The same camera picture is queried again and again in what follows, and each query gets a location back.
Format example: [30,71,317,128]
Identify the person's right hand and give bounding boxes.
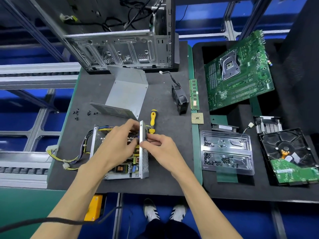
[139,133,187,178]

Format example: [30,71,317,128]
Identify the person's left hand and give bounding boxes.
[90,119,140,172]

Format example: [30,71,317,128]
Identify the power supply metal base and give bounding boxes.
[89,120,150,180]

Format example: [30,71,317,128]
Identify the yellow handled screwdriver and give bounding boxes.
[148,109,158,135]

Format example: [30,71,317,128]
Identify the small black screws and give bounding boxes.
[72,109,100,120]

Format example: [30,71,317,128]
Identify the person's left forearm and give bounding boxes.
[30,162,108,239]

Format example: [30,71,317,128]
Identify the person's right forearm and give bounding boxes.
[172,167,245,239]

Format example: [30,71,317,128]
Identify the grey power supply cover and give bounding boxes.
[90,66,149,120]

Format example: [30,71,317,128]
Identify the person's left shoe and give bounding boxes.
[143,198,161,222]

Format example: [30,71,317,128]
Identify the person's shoe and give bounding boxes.
[143,198,161,222]
[168,204,189,223]

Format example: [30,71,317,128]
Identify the person's right shoe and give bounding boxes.
[168,204,189,223]

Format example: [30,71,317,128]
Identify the person's dark trousers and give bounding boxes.
[135,219,200,239]

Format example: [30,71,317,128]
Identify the black foam work mat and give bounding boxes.
[47,42,202,197]

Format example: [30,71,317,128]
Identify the small square processor chip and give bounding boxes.
[191,112,204,124]

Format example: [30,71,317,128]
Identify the black cooling fan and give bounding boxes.
[159,71,190,115]

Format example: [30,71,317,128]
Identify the clear plastic screw tray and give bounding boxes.
[199,129,255,176]

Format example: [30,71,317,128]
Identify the yellow button box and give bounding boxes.
[84,194,104,222]

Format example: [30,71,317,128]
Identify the green memory stick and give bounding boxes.
[188,78,200,110]

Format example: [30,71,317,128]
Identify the silver computer tower chassis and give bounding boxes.
[27,0,180,74]

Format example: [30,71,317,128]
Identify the silver heatsink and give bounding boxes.
[254,116,283,135]

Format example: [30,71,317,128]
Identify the green motherboard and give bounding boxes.
[203,30,276,112]

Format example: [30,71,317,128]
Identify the black hard disk drive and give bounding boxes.
[259,128,319,186]

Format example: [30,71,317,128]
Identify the black foam parts tray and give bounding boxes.
[192,0,319,202]

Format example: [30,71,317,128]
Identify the thin black cable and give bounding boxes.
[0,205,123,233]

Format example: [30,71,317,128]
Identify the aluminium conveyor frame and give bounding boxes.
[0,0,319,190]

